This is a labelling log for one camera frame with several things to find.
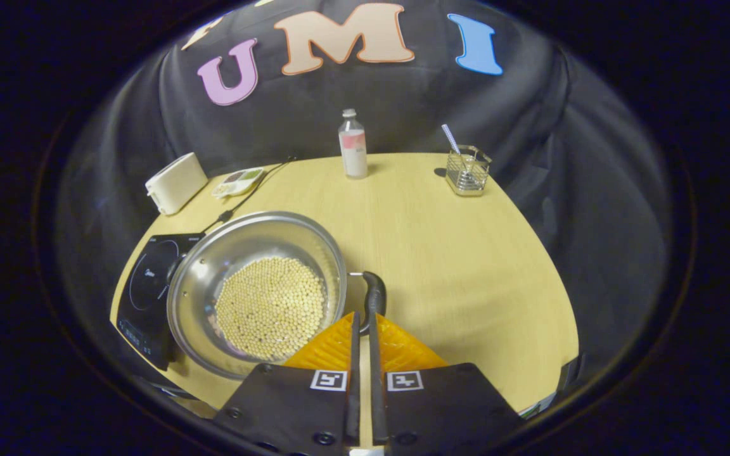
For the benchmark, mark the pile of yellow soybeans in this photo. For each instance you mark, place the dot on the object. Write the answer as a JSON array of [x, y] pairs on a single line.
[[270, 307]]

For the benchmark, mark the black induction cooktop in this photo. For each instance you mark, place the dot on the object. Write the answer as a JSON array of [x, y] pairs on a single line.
[[143, 297]]

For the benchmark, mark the white divided dish of beans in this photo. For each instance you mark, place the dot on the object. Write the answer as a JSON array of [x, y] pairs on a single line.
[[238, 182]]

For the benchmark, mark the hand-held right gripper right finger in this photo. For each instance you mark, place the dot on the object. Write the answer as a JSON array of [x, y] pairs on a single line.
[[375, 367]]

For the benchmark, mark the white toaster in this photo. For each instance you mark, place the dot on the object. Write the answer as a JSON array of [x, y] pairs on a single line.
[[178, 183]]

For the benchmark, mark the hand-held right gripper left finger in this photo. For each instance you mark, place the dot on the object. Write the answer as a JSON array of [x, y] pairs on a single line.
[[353, 354]]

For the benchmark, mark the ribbed glass cup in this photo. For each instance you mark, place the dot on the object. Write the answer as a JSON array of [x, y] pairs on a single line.
[[466, 174]]

